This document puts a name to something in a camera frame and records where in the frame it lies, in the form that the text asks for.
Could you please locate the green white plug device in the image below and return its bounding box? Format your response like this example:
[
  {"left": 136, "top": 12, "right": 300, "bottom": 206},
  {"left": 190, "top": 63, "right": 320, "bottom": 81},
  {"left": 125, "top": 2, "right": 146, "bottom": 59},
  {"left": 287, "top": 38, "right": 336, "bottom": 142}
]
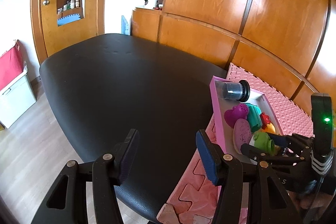
[{"left": 249, "top": 131, "right": 276, "bottom": 156}]

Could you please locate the purple oval perforated case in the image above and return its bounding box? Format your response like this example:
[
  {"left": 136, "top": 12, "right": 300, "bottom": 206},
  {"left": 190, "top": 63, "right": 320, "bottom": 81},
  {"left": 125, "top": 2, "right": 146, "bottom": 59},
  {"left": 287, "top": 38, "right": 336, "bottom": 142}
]
[{"left": 233, "top": 119, "right": 252, "bottom": 155}]

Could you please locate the yellow plastic piece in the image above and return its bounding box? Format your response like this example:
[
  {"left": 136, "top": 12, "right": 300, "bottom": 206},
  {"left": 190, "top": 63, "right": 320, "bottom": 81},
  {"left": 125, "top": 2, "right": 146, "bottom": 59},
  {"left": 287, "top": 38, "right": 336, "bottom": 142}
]
[{"left": 261, "top": 123, "right": 277, "bottom": 135}]

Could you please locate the red puzzle piece block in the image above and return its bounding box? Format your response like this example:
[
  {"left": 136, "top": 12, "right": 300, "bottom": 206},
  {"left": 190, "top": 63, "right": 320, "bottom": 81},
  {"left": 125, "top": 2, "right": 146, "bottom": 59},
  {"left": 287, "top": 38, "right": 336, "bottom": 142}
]
[{"left": 260, "top": 112, "right": 271, "bottom": 129}]

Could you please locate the teal plastic cylinder cup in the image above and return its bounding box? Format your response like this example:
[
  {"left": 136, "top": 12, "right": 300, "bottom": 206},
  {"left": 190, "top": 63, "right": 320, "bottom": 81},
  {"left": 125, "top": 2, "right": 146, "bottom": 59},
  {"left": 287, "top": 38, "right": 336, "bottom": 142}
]
[{"left": 245, "top": 103, "right": 263, "bottom": 133}]

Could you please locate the magenta perforated strainer cup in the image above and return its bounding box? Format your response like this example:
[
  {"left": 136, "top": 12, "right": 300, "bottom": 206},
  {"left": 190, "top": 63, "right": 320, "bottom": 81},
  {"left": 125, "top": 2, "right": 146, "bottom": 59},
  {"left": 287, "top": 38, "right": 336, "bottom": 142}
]
[{"left": 224, "top": 103, "right": 249, "bottom": 128}]

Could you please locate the clear jar black lid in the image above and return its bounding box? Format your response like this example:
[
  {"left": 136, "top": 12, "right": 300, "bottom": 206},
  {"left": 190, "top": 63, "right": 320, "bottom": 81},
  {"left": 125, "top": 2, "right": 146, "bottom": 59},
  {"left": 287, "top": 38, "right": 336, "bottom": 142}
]
[{"left": 215, "top": 80, "right": 251, "bottom": 102}]

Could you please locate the pink white cardboard tray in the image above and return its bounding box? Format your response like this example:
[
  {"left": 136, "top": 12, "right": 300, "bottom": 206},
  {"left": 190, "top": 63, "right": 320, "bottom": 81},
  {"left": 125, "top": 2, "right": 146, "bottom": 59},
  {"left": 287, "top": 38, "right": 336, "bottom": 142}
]
[{"left": 210, "top": 76, "right": 283, "bottom": 164}]

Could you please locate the black padded massage table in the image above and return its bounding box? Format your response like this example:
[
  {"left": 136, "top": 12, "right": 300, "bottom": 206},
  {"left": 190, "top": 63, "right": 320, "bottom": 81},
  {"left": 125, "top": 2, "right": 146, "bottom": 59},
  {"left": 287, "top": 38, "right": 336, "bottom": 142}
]
[{"left": 39, "top": 34, "right": 227, "bottom": 222}]

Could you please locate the red white storage box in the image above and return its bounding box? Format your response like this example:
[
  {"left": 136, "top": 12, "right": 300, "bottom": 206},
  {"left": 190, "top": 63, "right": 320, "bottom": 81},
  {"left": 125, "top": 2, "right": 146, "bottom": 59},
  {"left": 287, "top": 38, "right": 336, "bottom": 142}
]
[{"left": 1, "top": 40, "right": 37, "bottom": 128}]

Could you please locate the blue foam mat piece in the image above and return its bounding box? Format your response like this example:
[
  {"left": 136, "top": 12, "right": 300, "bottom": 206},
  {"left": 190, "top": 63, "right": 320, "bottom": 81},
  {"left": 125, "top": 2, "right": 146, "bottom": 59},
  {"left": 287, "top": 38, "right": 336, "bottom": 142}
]
[{"left": 121, "top": 15, "right": 130, "bottom": 35}]

